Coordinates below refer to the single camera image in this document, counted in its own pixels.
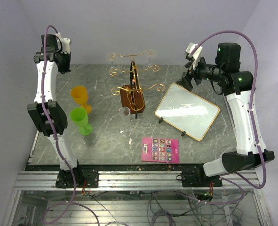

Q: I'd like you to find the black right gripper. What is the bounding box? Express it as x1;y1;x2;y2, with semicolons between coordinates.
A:
176;55;224;91

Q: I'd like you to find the clear wine glass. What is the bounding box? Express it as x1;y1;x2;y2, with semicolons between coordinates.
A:
144;49;157;68
106;53;117;69

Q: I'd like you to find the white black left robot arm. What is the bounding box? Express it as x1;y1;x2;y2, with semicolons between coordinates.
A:
27;33;78;171

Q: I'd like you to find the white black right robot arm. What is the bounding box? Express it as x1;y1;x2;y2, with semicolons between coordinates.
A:
176;42;275;186

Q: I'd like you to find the gold framed mirror tray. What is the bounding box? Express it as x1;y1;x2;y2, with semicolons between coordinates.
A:
155;83;220;141

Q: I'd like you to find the orange plastic goblet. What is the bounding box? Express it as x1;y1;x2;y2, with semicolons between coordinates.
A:
71;86;92;114

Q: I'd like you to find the green plastic goblet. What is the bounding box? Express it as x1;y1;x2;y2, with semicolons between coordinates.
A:
70;107;93;136

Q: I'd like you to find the clear tall champagne flute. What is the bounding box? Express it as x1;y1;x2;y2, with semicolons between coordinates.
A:
119;106;131;137

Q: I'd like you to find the pink sticker card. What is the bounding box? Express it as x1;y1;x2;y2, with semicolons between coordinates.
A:
141;137;180;164

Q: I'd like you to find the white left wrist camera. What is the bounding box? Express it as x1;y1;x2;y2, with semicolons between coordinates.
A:
55;33;71;54

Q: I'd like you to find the gold wire wine glass rack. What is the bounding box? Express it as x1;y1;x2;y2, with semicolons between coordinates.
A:
108;52;165;119

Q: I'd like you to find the aluminium rail base frame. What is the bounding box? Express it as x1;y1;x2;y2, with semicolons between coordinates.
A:
3;163;272;226

